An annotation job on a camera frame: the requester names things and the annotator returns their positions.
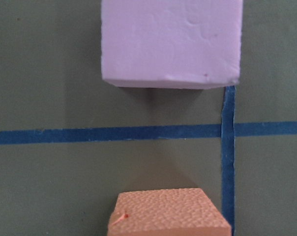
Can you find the pink foam block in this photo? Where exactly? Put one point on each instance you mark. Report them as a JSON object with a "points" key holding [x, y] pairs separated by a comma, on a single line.
{"points": [[172, 44]]}

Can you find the orange foam block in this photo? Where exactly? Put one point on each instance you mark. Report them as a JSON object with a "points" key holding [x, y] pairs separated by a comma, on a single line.
{"points": [[167, 212]]}

